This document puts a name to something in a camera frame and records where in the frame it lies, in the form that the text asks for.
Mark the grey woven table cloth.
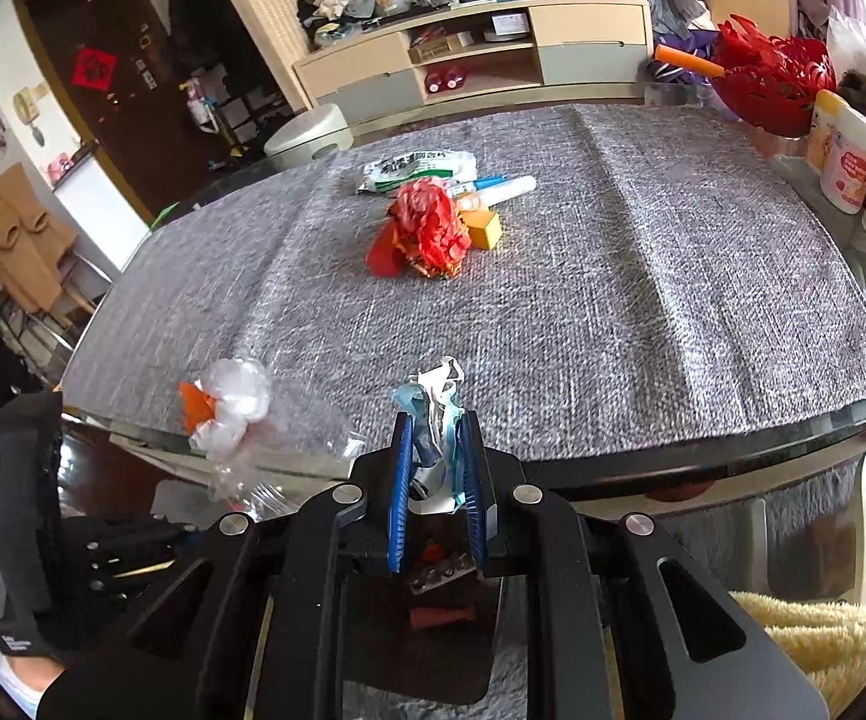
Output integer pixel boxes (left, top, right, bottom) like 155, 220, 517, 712
62, 104, 866, 460

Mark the white yellow lotion bottle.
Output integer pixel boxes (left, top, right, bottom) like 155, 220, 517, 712
805, 89, 848, 176

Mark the white round stool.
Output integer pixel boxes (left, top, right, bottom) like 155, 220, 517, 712
264, 103, 353, 171

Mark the beige tv cabinet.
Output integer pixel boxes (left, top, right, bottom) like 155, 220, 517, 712
295, 0, 654, 133

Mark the white green medicine packet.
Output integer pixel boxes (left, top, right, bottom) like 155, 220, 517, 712
357, 149, 479, 195

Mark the tan coat on chair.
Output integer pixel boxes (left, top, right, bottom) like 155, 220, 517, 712
0, 164, 77, 314

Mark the red plastic bag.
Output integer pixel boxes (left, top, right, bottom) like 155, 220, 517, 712
366, 177, 472, 280

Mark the dark brown door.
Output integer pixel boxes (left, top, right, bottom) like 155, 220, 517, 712
13, 0, 228, 223

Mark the white blue paper trash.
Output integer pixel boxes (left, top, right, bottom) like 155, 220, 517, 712
391, 356, 465, 515

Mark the orange stick handle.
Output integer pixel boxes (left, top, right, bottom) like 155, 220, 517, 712
652, 44, 726, 78

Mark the yellow fluffy blanket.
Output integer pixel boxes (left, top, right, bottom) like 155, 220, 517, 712
730, 592, 866, 718

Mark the purple bag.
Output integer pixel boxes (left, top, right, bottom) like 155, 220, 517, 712
646, 28, 721, 88

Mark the clear plastic bag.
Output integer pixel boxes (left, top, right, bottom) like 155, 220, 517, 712
178, 358, 365, 520

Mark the small blue cap bottle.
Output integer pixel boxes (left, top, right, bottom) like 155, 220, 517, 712
446, 176, 506, 197

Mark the small yellow box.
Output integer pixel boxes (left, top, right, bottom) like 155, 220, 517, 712
461, 210, 503, 250

